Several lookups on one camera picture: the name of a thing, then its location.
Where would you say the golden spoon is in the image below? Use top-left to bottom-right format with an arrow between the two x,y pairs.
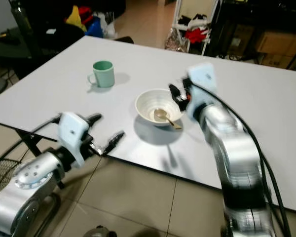
154,108 -> 183,130

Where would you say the white ribbed bowl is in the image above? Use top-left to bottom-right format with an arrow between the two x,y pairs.
135,88 -> 184,126

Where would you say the green ceramic mug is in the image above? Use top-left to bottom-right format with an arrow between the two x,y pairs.
87,60 -> 115,89

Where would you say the red cloth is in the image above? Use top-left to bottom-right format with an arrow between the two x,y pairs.
185,28 -> 209,44

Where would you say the white clothes rack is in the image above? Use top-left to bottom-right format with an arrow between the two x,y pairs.
165,0 -> 220,56

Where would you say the black folding table leg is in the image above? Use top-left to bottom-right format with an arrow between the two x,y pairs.
20,129 -> 42,158

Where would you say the black shelf unit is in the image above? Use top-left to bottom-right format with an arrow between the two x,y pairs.
210,0 -> 296,70

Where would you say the brown cardboard box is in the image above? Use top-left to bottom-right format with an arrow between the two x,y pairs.
255,31 -> 296,57

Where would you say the black floor fan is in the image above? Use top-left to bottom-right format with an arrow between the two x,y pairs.
0,158 -> 23,198

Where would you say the yellow cloth item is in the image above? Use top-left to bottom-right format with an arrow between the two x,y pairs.
66,6 -> 88,32

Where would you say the round black side table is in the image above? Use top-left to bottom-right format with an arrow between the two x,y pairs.
0,26 -> 87,79

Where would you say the dark tall bottle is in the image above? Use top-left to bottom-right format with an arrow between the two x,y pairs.
9,0 -> 37,46

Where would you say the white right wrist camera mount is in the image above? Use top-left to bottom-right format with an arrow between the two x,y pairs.
185,63 -> 219,120

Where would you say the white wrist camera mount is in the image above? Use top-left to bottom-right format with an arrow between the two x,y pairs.
58,112 -> 95,159
185,63 -> 219,120

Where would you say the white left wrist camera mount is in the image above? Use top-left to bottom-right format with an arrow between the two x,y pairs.
58,112 -> 95,159

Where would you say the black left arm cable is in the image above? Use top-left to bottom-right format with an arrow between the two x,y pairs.
0,115 -> 63,168

